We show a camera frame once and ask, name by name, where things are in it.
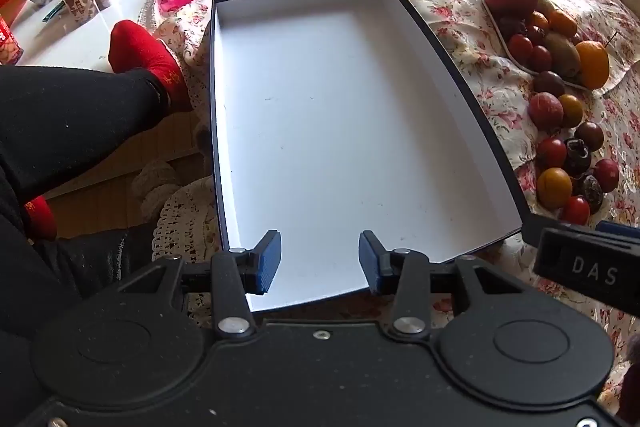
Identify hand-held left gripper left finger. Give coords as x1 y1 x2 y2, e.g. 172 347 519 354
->
117 229 282 340

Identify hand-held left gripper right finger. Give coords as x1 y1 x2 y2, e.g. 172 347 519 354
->
359 230 526 342

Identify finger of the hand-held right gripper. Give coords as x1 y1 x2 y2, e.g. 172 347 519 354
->
596 220 640 240

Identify orange yellow tomato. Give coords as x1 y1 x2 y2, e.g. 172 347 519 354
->
536 168 573 209
558 94 586 128

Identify brown red plum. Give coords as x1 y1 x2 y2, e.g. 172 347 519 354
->
574 122 606 152

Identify white cardboard box dark rim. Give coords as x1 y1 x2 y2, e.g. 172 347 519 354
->
209 0 531 314

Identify dark wrinkled fruit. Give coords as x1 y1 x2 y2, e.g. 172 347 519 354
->
575 174 605 214
564 138 592 176

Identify white lace cloth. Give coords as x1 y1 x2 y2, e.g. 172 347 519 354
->
150 179 223 263

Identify beige plush slipper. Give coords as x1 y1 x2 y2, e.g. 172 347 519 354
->
131 159 181 220

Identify large orange with stem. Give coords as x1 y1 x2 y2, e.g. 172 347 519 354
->
575 32 617 90

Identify large brown kiwi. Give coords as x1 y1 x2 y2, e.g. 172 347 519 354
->
542 32 582 78

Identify white rectangular plate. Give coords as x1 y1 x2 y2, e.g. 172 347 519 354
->
481 0 616 94

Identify dark cherry tomato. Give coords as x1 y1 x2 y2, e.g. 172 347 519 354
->
498 17 528 40

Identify person's red sock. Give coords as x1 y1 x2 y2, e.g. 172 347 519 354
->
108 19 193 112
24 196 58 242

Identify red tin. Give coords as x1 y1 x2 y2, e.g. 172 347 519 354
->
0 14 24 65

